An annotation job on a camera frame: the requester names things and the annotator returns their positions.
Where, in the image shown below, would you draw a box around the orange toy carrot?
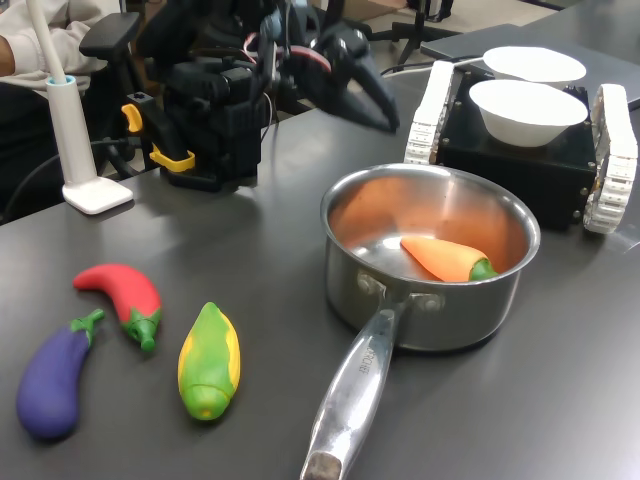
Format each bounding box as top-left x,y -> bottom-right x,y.
400,236 -> 500,284

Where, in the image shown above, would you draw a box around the person's hand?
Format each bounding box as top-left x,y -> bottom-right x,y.
0,37 -> 16,77

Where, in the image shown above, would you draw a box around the black office chair base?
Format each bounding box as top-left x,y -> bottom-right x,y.
372,0 -> 464,69

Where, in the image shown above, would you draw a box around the white bowl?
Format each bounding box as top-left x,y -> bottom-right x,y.
482,45 -> 587,84
468,79 -> 589,148

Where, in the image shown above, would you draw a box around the tracked vehicle with white tracks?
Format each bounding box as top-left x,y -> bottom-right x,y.
403,59 -> 640,235

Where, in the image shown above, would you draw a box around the black and yellow clamp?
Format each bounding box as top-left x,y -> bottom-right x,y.
121,91 -> 197,189

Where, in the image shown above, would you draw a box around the black office chair armrest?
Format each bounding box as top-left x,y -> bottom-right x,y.
78,12 -> 142,101

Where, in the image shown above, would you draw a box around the red toy chilli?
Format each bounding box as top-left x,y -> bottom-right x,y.
73,263 -> 163,353

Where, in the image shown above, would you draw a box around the yellow green toy corn cob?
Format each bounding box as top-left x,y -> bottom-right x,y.
178,301 -> 241,421

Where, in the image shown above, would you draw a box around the person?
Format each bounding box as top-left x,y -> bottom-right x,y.
0,0 -> 117,201

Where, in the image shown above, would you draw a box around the purple toy aubergine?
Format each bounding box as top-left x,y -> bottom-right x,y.
16,308 -> 106,440

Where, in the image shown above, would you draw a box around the red black white wires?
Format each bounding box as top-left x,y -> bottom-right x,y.
242,29 -> 331,69

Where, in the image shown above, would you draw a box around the steel pan with long handle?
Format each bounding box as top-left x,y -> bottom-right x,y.
299,163 -> 542,480

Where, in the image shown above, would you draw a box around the white post with base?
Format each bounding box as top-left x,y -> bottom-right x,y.
27,0 -> 135,216

